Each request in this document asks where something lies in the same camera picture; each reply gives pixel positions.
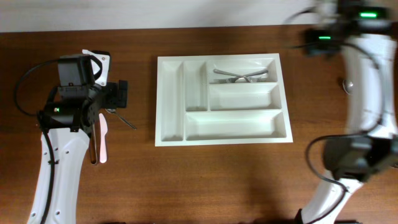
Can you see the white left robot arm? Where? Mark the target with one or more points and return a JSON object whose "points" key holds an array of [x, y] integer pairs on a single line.
{"points": [[62, 157]]}

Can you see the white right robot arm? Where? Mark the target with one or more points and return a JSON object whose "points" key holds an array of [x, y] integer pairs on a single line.
{"points": [[345, 162]]}

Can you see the steel fork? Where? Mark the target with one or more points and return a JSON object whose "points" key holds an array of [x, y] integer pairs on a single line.
{"points": [[230, 74], [245, 77]]}

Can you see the pink plastic knife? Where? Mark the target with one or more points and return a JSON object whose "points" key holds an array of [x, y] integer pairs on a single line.
{"points": [[103, 155]]}

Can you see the small steel teaspoon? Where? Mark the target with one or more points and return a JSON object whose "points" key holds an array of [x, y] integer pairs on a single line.
{"points": [[114, 112]]}

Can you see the steel serving tongs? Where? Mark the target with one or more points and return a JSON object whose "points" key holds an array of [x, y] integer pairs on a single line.
{"points": [[93, 146]]}

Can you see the white plastic cutlery tray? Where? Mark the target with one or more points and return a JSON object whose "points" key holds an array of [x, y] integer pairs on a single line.
{"points": [[221, 99]]}

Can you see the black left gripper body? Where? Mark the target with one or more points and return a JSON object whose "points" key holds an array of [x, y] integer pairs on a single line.
{"points": [[108, 96]]}

